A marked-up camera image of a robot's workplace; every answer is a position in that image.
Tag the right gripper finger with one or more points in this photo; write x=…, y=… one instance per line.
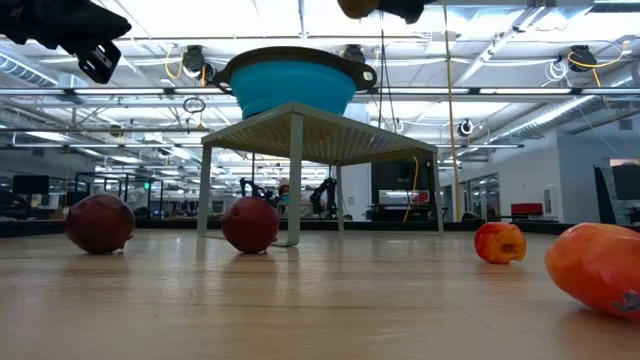
x=407, y=9

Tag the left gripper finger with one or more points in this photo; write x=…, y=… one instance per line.
x=85, y=25

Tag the blue collapsible colander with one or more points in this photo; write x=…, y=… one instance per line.
x=292, y=85

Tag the dark red pomegranate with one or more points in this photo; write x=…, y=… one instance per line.
x=250, y=225
x=100, y=223

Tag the black background robot arm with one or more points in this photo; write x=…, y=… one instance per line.
x=256, y=191
x=325, y=195

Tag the pale green perforated shelf riser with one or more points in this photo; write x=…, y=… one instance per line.
x=320, y=130

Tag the black monitor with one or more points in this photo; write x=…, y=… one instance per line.
x=30, y=185
x=627, y=182

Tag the black cabinet with screen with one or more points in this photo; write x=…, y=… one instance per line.
x=395, y=175

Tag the person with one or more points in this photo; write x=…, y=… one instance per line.
x=284, y=190

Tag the red storage box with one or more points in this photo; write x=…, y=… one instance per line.
x=526, y=209

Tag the small red pepper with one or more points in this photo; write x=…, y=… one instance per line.
x=492, y=242

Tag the black upright panel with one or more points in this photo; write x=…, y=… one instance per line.
x=601, y=200

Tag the small orange pepper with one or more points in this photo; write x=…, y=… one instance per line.
x=595, y=265

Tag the black metal table frame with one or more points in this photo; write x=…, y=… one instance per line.
x=165, y=224

